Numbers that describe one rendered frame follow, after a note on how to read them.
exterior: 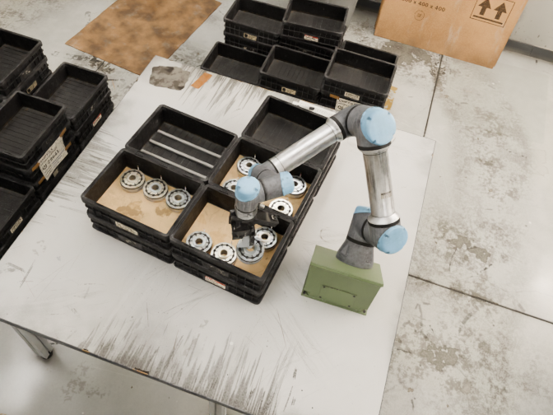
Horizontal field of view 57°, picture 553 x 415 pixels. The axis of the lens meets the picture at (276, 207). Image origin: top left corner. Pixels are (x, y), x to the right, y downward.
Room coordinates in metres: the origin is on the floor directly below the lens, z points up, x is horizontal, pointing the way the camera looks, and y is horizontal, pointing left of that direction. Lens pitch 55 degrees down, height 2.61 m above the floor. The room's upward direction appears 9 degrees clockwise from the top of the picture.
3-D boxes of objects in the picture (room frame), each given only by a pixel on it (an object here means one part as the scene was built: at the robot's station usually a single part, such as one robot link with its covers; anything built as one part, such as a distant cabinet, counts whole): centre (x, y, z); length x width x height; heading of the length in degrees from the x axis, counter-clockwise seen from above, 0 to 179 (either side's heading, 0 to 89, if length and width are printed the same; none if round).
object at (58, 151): (1.63, 1.22, 0.41); 0.31 x 0.02 x 0.16; 169
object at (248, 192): (0.95, 0.10, 1.29); 0.09 x 0.08 x 0.11; 121
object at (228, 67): (2.66, 0.41, 0.26); 0.40 x 0.30 x 0.23; 79
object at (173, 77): (2.06, 0.69, 0.71); 0.22 x 0.19 x 0.01; 79
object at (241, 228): (0.95, 0.11, 1.13); 0.09 x 0.08 x 0.12; 111
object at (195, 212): (1.04, 0.15, 0.87); 0.40 x 0.30 x 0.11; 73
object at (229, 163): (1.32, 0.06, 0.87); 0.40 x 0.30 x 0.11; 73
